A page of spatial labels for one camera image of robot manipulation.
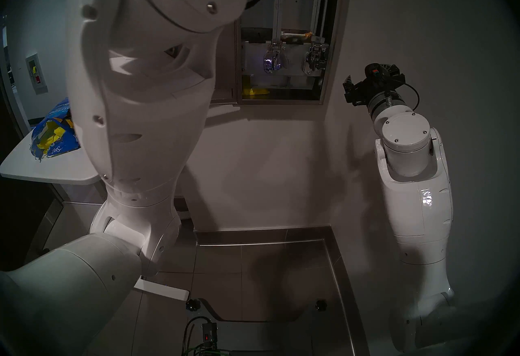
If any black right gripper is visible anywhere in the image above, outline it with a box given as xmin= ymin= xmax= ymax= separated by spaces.
xmin=342 ymin=63 xmax=407 ymax=106

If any dark robot base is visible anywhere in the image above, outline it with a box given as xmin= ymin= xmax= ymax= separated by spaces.
xmin=201 ymin=297 xmax=338 ymax=356

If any thin black right camera cable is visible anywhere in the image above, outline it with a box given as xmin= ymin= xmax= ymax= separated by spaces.
xmin=400 ymin=82 xmax=420 ymax=111

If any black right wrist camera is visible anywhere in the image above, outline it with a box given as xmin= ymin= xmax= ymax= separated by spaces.
xmin=364 ymin=62 xmax=384 ymax=82

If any white table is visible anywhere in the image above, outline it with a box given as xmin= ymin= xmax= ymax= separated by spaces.
xmin=0 ymin=128 xmax=191 ymax=302

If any grey wall alarm box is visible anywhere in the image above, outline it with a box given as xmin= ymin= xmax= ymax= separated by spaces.
xmin=25 ymin=53 xmax=48 ymax=95

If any blue yellow pad package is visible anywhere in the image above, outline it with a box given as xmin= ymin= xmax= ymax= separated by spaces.
xmin=30 ymin=97 xmax=82 ymax=161

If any green black cable bundle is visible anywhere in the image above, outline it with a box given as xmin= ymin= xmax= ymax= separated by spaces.
xmin=182 ymin=316 xmax=232 ymax=356

